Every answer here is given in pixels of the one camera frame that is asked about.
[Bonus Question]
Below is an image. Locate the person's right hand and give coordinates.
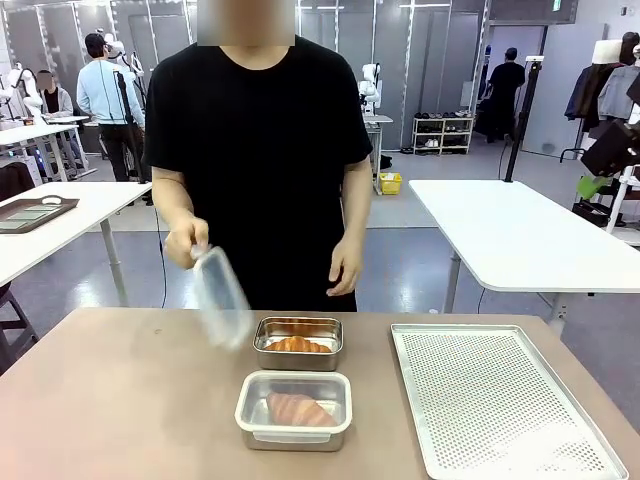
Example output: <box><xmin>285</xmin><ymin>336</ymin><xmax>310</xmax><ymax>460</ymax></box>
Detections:
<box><xmin>164</xmin><ymin>216</ymin><xmax>211</xmax><ymax>272</ymax></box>

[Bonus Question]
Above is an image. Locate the white table with brown tray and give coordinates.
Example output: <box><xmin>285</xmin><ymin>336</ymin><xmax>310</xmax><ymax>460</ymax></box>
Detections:
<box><xmin>0</xmin><ymin>180</ymin><xmax>154</xmax><ymax>309</ymax></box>

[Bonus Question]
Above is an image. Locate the black pole with white top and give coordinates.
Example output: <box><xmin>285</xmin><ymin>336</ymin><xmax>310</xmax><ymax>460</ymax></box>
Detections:
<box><xmin>503</xmin><ymin>55</ymin><xmax>545</xmax><ymax>183</ymax></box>

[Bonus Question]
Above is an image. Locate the brown serving tray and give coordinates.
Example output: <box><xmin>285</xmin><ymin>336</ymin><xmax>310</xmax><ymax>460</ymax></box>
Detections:
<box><xmin>0</xmin><ymin>195</ymin><xmax>81</xmax><ymax>235</ymax></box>

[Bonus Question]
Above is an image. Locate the pinkish orange croissant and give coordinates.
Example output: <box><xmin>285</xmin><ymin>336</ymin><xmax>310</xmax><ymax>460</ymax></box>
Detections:
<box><xmin>265</xmin><ymin>390</ymin><xmax>339</xmax><ymax>429</ymax></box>

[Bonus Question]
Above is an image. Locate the clothes rack with jackets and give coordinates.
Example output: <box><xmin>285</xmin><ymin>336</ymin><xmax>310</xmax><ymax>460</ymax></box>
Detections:
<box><xmin>559</xmin><ymin>62</ymin><xmax>640</xmax><ymax>164</ymax></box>

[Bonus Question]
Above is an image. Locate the white background workbench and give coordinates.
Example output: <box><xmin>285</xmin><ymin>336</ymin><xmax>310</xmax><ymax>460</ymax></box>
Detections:
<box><xmin>0</xmin><ymin>115</ymin><xmax>99</xmax><ymax>184</ymax></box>

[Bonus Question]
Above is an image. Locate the empty white table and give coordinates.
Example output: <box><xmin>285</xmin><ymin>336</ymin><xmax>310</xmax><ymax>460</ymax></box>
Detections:
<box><xmin>407</xmin><ymin>178</ymin><xmax>640</xmax><ymax>326</ymax></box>

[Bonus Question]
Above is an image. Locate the yellow crate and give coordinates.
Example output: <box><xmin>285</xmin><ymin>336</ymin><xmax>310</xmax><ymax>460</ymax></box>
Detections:
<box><xmin>378</xmin><ymin>172</ymin><xmax>404</xmax><ymax>196</ymax></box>

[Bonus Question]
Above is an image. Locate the person's right forearm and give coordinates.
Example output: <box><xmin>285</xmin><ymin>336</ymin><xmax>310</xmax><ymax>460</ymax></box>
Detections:
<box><xmin>151</xmin><ymin>166</ymin><xmax>199</xmax><ymax>232</ymax></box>

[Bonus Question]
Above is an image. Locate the person's left hand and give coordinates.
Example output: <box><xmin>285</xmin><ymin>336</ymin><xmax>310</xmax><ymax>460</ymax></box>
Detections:
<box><xmin>326</xmin><ymin>238</ymin><xmax>364</xmax><ymax>298</ymax></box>

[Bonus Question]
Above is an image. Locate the black rolling cart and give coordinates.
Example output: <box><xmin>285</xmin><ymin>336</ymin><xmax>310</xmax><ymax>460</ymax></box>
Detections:
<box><xmin>571</xmin><ymin>197</ymin><xmax>626</xmax><ymax>229</ymax></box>

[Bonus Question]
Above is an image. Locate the person in black clothes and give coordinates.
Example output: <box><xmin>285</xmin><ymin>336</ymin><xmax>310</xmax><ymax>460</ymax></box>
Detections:
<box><xmin>487</xmin><ymin>47</ymin><xmax>527</xmax><ymax>145</ymax></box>

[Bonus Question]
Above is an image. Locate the seated person in grey jacket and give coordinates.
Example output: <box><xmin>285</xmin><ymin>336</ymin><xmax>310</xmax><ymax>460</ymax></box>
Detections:
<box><xmin>33</xmin><ymin>69</ymin><xmax>84</xmax><ymax>171</ymax></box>

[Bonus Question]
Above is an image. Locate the person's left forearm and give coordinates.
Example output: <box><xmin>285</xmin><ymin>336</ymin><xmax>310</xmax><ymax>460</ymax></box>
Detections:
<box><xmin>341</xmin><ymin>153</ymin><xmax>374</xmax><ymax>247</ymax></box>

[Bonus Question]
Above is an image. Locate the black tripod pole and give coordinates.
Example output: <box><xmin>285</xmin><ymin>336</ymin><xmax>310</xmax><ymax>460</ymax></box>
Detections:
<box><xmin>112</xmin><ymin>69</ymin><xmax>151</xmax><ymax>184</ymax></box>

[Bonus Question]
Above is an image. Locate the dark wooden stool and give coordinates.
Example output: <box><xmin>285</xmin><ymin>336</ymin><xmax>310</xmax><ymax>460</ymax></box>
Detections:
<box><xmin>0</xmin><ymin>279</ymin><xmax>40</xmax><ymax>376</ymax></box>

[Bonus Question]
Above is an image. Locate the man in light blue shirt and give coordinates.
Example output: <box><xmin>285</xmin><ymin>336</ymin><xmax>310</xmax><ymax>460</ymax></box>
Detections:
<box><xmin>76</xmin><ymin>32</ymin><xmax>149</xmax><ymax>184</ymax></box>

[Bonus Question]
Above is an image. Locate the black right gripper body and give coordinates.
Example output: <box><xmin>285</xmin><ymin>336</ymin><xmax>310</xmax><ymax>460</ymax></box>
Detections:
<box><xmin>580</xmin><ymin>118</ymin><xmax>640</xmax><ymax>178</ymax></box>

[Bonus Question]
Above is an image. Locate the white shoe rack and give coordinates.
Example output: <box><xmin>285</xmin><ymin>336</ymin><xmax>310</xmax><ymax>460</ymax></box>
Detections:
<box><xmin>412</xmin><ymin>110</ymin><xmax>475</xmax><ymax>156</ymax></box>

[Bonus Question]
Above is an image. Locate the golden brown croissant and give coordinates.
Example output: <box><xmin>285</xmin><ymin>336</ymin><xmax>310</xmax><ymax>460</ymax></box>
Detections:
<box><xmin>263</xmin><ymin>335</ymin><xmax>333</xmax><ymax>355</ymax></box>

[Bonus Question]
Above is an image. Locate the clear white-rimmed container lid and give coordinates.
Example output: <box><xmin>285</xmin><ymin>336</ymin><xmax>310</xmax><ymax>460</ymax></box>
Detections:
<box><xmin>234</xmin><ymin>369</ymin><xmax>354</xmax><ymax>444</ymax></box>
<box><xmin>189</xmin><ymin>243</ymin><xmax>255</xmax><ymax>352</ymax></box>

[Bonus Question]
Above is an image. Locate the perforated metal baking tray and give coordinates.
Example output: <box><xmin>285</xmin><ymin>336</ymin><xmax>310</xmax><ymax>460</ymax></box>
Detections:
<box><xmin>390</xmin><ymin>322</ymin><xmax>630</xmax><ymax>480</ymax></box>

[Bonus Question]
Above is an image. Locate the rectangular stainless steel container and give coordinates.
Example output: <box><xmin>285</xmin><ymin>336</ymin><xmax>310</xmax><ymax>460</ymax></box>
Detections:
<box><xmin>241</xmin><ymin>372</ymin><xmax>352</xmax><ymax>453</ymax></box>
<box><xmin>252</xmin><ymin>315</ymin><xmax>345</xmax><ymax>373</ymax></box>

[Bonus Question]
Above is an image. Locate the person in black t-shirt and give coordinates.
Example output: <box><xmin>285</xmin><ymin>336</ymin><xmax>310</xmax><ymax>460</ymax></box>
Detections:
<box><xmin>143</xmin><ymin>33</ymin><xmax>374</xmax><ymax>314</ymax></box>

